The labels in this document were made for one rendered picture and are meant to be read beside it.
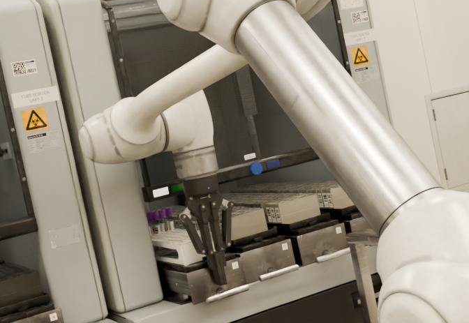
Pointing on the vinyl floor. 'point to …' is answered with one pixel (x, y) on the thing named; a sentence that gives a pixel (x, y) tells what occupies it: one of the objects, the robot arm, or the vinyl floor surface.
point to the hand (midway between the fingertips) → (218, 268)
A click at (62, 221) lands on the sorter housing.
